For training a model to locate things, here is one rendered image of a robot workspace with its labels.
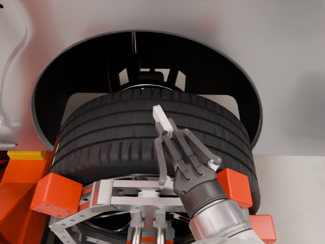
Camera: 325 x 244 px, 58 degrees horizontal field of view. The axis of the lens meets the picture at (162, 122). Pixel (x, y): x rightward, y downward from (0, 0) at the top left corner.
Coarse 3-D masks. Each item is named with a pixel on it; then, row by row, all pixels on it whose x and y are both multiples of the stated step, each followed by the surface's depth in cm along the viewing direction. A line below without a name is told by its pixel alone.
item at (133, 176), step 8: (112, 176) 74; (120, 176) 73; (128, 176) 73; (136, 176) 73; (144, 176) 73; (152, 176) 73; (88, 184) 77; (96, 216) 101; (104, 216) 101; (112, 216) 110; (120, 216) 112; (128, 216) 113; (176, 216) 100; (184, 216) 100; (88, 224) 101; (96, 224) 103; (104, 224) 106; (112, 224) 108; (120, 224) 110; (128, 224) 107; (176, 224) 112; (184, 224) 111; (112, 232) 108; (120, 232) 108; (176, 232) 110; (184, 232) 109
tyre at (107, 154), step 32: (128, 96) 79; (160, 96) 78; (192, 96) 80; (64, 128) 89; (96, 128) 75; (128, 128) 72; (192, 128) 74; (224, 128) 81; (64, 160) 76; (96, 160) 69; (128, 160) 67; (224, 160) 73; (256, 192) 80
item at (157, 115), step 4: (156, 108) 61; (156, 112) 61; (156, 116) 61; (160, 116) 60; (156, 120) 62; (160, 120) 60; (164, 124) 59; (164, 128) 58; (168, 128) 58; (168, 132) 58
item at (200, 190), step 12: (192, 168) 53; (204, 168) 54; (180, 180) 52; (192, 180) 52; (204, 180) 52; (216, 180) 51; (180, 192) 51; (192, 192) 48; (204, 192) 48; (216, 192) 48; (192, 204) 48; (204, 204) 47; (192, 216) 49
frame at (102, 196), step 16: (96, 192) 68; (112, 192) 68; (128, 192) 71; (144, 192) 70; (160, 192) 70; (80, 208) 70; (96, 208) 67; (112, 208) 67; (128, 208) 68; (144, 208) 67; (160, 208) 67; (176, 208) 68; (64, 224) 78; (64, 240) 88; (80, 240) 95; (96, 240) 102; (112, 240) 105
